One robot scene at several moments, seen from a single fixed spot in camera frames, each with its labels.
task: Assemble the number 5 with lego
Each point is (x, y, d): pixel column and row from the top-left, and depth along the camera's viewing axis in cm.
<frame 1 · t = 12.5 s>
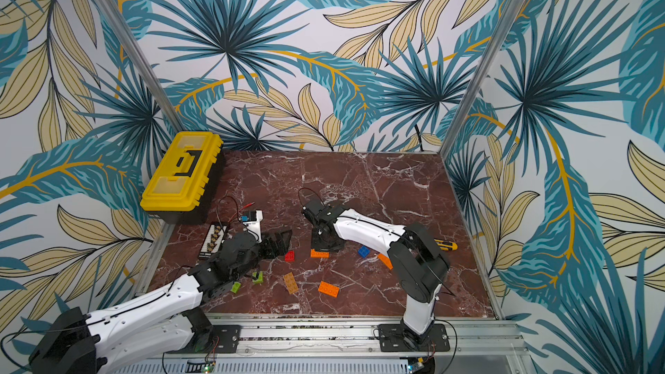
left hand: (280, 236, 80), fingers open
right hand: (320, 246, 87), fingers open
yellow black toolbox: (181, 191, 86), point 18 cm above the table
red square lego brick: (289, 256, 73), point 18 cm above the table
orange lego brick centre: (319, 254, 92), on the table
orange lego brick front: (328, 289, 84), on the table
amber transparent lego brick: (291, 283, 85), on the table
green square lego brick: (258, 280, 86), on the table

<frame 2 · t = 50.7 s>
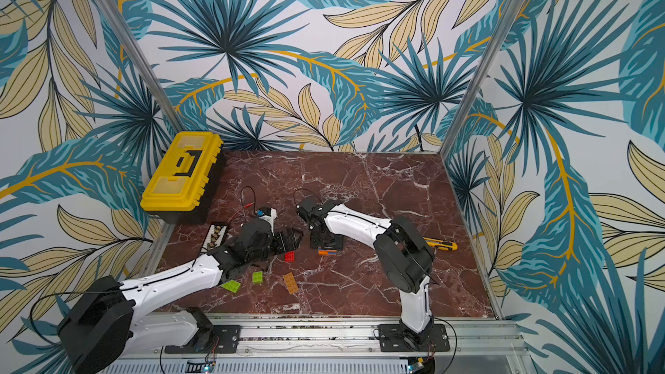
left hand: (292, 240, 83), fingers open
right hand: (323, 245, 90), fingers open
orange lego brick front: (327, 252, 92), on the table
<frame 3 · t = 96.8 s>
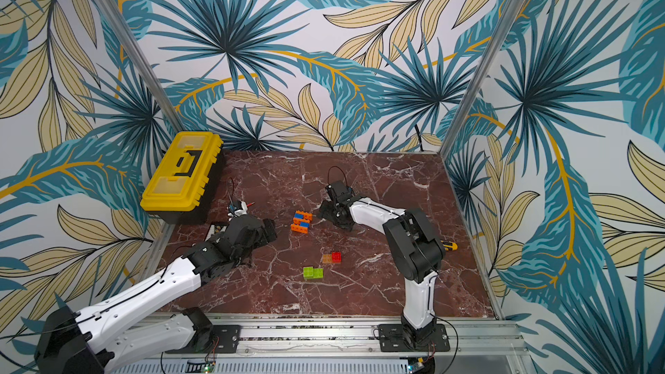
left hand: (262, 230, 80), fingers open
right hand: (328, 216, 97), fingers open
red square lego brick: (336, 256, 89), point 2 cm above the table
amber transparent lego brick: (326, 258, 90), on the table
green square lego brick: (308, 271, 85), point 3 cm above the table
blue square lego upper: (299, 216, 99), point 2 cm above the table
orange lego brick right: (299, 228, 97), on the table
lime green lego brick: (318, 274, 87), on the table
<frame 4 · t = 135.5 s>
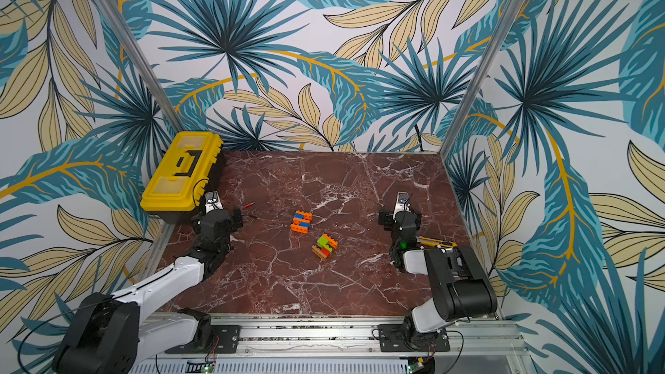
left hand: (218, 212, 86), fingers open
right hand: (400, 206, 93), fingers open
amber transparent lego brick: (317, 250, 90), point 3 cm above the table
lime green lego brick: (322, 242, 92), point 3 cm above the table
orange lego brick far: (331, 241, 92), point 3 cm above the table
